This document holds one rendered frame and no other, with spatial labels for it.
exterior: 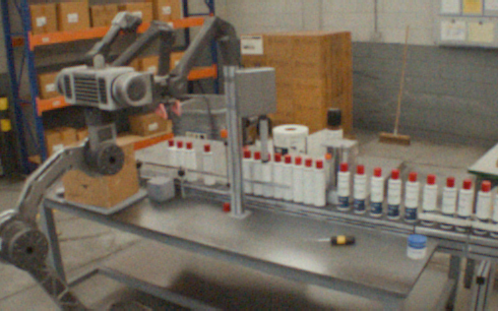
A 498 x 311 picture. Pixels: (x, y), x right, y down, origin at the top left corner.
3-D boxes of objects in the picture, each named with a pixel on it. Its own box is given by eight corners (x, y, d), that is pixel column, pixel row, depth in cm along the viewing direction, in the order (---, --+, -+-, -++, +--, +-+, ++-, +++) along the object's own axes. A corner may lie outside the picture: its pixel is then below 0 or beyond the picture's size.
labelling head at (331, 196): (357, 196, 232) (358, 142, 225) (346, 206, 222) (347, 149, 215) (330, 192, 240) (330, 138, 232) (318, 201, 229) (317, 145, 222)
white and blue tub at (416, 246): (428, 257, 183) (430, 240, 181) (412, 261, 182) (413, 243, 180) (419, 249, 190) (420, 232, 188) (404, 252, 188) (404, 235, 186)
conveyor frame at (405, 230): (421, 227, 208) (421, 217, 206) (413, 238, 199) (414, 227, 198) (134, 173, 297) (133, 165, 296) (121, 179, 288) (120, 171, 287)
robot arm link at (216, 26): (206, 9, 225) (221, 8, 219) (221, 30, 235) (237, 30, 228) (153, 88, 211) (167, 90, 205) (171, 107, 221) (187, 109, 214)
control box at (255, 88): (277, 112, 221) (275, 68, 216) (239, 117, 215) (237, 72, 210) (267, 108, 230) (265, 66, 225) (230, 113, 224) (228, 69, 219)
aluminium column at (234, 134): (246, 213, 235) (238, 64, 216) (240, 216, 231) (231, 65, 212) (237, 211, 237) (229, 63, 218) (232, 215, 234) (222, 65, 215)
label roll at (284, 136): (309, 149, 312) (309, 125, 308) (306, 158, 293) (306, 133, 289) (277, 148, 316) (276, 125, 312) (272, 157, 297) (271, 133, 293)
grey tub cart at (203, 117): (208, 163, 591) (202, 80, 564) (259, 168, 566) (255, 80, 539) (166, 190, 513) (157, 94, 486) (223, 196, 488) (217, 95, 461)
